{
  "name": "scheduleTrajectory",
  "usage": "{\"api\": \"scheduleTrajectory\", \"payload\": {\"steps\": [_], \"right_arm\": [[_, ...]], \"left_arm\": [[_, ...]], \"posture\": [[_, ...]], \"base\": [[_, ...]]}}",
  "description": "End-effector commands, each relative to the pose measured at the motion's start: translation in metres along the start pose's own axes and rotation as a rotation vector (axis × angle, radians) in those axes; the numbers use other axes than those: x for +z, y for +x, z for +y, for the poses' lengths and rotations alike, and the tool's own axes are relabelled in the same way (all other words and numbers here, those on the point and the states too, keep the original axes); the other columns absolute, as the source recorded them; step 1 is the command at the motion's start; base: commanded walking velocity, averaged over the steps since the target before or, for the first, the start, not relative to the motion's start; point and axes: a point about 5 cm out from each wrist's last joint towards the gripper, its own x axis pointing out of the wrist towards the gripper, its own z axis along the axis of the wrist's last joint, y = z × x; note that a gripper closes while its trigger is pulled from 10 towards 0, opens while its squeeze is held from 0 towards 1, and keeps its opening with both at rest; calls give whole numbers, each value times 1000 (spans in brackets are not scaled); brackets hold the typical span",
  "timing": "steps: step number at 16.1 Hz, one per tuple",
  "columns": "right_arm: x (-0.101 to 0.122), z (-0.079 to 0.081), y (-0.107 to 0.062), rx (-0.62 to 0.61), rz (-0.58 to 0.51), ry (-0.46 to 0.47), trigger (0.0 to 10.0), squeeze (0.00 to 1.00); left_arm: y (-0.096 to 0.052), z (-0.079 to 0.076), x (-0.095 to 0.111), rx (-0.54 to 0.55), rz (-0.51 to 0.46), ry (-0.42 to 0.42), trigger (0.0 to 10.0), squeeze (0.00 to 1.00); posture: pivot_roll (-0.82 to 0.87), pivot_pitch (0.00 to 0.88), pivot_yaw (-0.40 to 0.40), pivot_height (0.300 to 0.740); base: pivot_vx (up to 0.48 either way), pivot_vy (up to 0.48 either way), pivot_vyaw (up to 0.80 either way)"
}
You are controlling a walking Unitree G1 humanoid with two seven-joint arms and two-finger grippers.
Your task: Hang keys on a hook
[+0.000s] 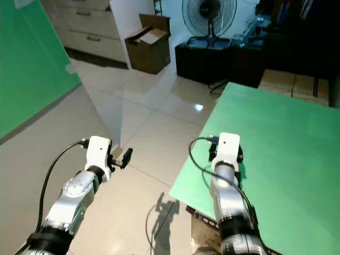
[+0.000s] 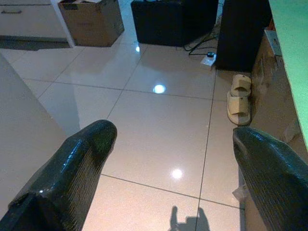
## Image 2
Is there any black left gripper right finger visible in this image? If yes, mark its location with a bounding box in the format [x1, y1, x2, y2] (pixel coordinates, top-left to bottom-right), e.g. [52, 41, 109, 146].
[232, 127, 308, 231]

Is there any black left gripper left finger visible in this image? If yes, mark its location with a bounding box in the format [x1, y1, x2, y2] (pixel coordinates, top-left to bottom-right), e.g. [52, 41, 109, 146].
[0, 119, 118, 231]

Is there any clear plastic scrap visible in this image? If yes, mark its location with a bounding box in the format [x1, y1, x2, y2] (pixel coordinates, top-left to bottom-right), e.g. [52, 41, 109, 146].
[231, 184, 248, 203]

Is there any beige slipper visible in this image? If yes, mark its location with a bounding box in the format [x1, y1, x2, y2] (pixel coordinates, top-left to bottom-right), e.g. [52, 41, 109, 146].
[226, 92, 252, 126]
[230, 74, 252, 97]

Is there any printed brown cardboard box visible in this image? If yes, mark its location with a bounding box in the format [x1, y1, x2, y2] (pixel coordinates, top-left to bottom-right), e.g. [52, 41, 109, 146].
[250, 19, 308, 164]

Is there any green table board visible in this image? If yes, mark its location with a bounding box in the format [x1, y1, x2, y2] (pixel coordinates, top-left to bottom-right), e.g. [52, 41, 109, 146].
[269, 0, 308, 152]

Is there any white power strip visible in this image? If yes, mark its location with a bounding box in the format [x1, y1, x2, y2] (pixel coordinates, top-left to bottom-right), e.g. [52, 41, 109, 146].
[200, 51, 217, 66]

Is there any tall black cabinet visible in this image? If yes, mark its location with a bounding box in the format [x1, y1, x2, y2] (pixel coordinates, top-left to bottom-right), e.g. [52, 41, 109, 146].
[216, 0, 273, 72]

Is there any open brown cardboard box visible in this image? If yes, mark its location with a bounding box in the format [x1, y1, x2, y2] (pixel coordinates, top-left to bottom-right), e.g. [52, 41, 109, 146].
[58, 0, 125, 48]

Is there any white drawer cabinet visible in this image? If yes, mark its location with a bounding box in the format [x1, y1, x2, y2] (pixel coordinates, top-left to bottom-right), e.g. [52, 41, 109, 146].
[0, 0, 76, 49]

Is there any black cloth covered table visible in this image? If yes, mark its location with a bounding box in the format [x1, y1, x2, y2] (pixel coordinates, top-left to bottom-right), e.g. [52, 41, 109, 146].
[130, 0, 219, 48]

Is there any black floor cable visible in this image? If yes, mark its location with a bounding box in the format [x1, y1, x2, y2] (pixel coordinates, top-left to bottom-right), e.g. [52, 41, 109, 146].
[183, 31, 219, 56]

